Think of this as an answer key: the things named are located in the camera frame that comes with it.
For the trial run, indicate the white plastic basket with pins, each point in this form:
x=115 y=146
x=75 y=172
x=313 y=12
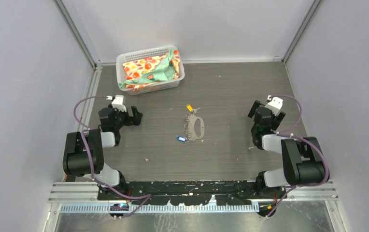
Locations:
x=127 y=57

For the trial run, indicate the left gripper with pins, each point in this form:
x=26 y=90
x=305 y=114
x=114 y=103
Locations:
x=130 y=121

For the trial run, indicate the floral cloth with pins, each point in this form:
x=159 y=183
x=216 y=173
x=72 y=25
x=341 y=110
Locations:
x=151 y=70

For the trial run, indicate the yellow tagged key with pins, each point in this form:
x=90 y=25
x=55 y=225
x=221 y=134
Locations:
x=191 y=109

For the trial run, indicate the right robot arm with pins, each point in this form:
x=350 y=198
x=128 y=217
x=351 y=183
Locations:
x=303 y=163

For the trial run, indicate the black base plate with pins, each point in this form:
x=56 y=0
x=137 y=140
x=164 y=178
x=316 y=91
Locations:
x=191 y=193

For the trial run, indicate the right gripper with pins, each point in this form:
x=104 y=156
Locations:
x=276 y=120

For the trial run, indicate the blue tagged key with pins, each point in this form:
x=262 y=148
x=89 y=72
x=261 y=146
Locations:
x=181 y=139

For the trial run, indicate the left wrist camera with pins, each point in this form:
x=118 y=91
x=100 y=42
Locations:
x=117 y=102

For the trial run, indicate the metal key organizer plate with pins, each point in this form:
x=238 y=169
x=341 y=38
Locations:
x=194 y=127

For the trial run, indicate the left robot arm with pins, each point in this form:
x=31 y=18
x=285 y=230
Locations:
x=83 y=152

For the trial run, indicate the white cable duct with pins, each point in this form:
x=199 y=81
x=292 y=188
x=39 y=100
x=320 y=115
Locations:
x=125 y=208

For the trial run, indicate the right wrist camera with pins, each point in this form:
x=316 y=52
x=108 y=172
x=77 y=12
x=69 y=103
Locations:
x=274 y=104

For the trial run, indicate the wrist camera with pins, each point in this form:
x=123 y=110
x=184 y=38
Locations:
x=274 y=104
x=117 y=102

